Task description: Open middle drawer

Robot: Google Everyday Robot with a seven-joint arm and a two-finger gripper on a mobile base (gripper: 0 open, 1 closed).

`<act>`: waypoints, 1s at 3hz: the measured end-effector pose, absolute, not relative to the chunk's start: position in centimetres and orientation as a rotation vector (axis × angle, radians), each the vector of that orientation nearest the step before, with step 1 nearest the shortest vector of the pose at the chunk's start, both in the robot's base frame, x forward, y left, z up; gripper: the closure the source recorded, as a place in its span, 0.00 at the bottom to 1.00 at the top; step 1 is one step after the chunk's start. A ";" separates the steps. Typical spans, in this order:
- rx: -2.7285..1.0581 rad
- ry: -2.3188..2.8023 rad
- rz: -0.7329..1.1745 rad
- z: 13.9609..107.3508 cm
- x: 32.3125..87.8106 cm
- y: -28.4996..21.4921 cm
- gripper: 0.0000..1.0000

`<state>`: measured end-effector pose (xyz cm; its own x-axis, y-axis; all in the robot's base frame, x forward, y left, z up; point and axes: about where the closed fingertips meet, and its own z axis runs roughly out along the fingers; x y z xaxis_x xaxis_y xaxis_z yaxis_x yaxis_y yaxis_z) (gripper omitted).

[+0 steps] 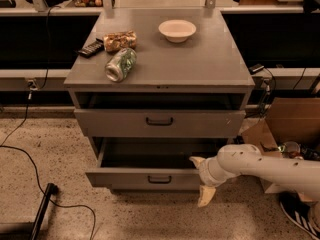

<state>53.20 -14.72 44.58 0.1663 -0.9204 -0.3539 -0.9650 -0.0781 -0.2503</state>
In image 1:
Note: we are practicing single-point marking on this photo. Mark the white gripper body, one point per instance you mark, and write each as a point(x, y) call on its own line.
point(206, 174)

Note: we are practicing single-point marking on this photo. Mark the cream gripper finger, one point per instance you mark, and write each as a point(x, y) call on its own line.
point(196, 160)
point(206, 194)

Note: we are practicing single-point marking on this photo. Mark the grey drawer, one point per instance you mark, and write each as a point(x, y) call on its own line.
point(159, 123)
point(150, 164)

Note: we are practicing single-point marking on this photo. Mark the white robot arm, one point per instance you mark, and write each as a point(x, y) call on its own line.
point(301, 176)

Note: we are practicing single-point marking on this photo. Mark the grey drawer cabinet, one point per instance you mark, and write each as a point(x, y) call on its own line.
point(206, 72)

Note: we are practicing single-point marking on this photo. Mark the grey top drawer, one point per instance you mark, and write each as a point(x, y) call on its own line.
point(159, 123)

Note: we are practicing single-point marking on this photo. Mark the black flat object on floor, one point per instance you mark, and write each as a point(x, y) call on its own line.
point(239, 140)

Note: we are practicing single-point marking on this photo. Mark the cans in cardboard box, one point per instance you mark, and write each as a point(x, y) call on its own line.
point(295, 150)

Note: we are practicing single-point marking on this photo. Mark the black striped sneaker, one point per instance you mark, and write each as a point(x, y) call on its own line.
point(297, 212)

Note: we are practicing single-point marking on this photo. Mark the cardboard box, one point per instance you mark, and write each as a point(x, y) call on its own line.
point(287, 119)

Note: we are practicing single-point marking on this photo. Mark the small black device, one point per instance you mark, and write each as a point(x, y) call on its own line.
point(256, 68)

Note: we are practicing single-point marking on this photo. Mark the green soda can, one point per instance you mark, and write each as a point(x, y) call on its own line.
point(119, 66)

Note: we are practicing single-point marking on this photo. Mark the white bowl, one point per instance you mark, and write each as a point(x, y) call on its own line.
point(177, 31)

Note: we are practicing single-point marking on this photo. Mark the brown snack bag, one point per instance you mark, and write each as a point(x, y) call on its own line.
point(114, 42)

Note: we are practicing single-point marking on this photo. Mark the black stand leg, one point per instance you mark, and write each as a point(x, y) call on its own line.
point(51, 189)

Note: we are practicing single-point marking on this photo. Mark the black remote control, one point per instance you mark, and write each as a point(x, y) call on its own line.
point(91, 49)

